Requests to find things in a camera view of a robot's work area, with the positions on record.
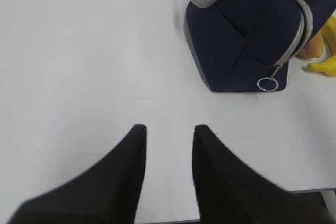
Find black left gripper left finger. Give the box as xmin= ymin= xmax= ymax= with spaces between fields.
xmin=9 ymin=124 xmax=147 ymax=223

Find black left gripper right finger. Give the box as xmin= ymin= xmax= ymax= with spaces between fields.
xmin=192 ymin=125 xmax=333 ymax=223

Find yellow banana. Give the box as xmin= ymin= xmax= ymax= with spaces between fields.
xmin=307 ymin=15 xmax=336 ymax=77

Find brown bread roll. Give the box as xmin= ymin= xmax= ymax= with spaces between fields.
xmin=299 ymin=31 xmax=324 ymax=59

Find navy insulated lunch bag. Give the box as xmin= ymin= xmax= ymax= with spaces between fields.
xmin=186 ymin=0 xmax=335 ymax=92

